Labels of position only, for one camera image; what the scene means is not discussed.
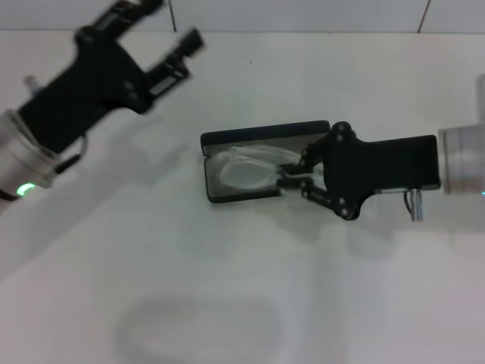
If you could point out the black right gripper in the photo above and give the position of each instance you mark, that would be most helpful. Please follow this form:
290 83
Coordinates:
382 167

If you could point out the clear white glasses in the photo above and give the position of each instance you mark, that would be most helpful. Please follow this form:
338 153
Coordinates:
235 155

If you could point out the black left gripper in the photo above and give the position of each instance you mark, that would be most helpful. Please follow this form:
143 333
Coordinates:
94 76

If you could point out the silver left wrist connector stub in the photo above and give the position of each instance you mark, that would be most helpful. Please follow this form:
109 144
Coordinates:
31 84

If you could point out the black glasses case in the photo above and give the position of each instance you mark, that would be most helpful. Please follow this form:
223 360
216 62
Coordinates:
265 137

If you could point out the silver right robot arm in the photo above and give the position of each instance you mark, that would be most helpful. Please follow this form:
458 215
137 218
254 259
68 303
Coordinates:
464 159

